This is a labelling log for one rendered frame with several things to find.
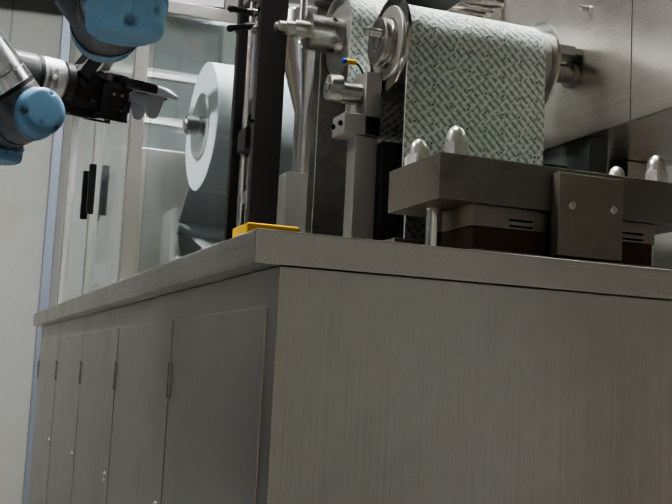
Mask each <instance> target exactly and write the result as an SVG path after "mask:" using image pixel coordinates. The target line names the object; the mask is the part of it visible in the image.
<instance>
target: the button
mask: <svg viewBox="0 0 672 504"><path fill-rule="evenodd" d="M257 228H262V229H272V230H282V231H292V232H300V229H299V228H298V227H292V226H282V225H272V224H263V223H253V222H248V223H246V224H243V225H241V226H238V227H236V228H233V233H232V238H233V237H236V236H238V235H241V234H244V233H246V232H249V231H251V230H254V229H257Z"/></svg>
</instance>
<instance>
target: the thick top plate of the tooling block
mask: <svg viewBox="0 0 672 504"><path fill-rule="evenodd" d="M557 172H566V173H574V174H581V175H589V176H596V177H603V178H611V179H618V180H623V219H622V221H626V222H634V223H643V224H651V225H655V235H656V234H662V233H668V232H672V183H668V182H661V181H654V180H646V179H639V178H632V177H624V176H617V175H609V174H602V173H595V172H587V171H580V170H573V169H565V168H558V167H550V166H543V165H536V164H528V163H521V162H514V161H506V160H499V159H491V158H484V157H477V156H469V155H462V154H455V153H447V152H438V153H436V154H433V155H431V156H428V157H426V158H423V159H421V160H418V161H415V162H413V163H410V164H408V165H405V166H403V167H400V168H398V169H395V170H393V171H390V172H389V194H388V213H389V214H398V215H407V216H416V217H425V218H426V208H442V209H443V210H442V212H445V211H448V210H452V209H455V208H459V207H463V206H466V205H470V204H482V205H490V206H499V207H507V208H516V209H524V210H533V211H541V212H550V213H551V184H552V174H554V173H557Z"/></svg>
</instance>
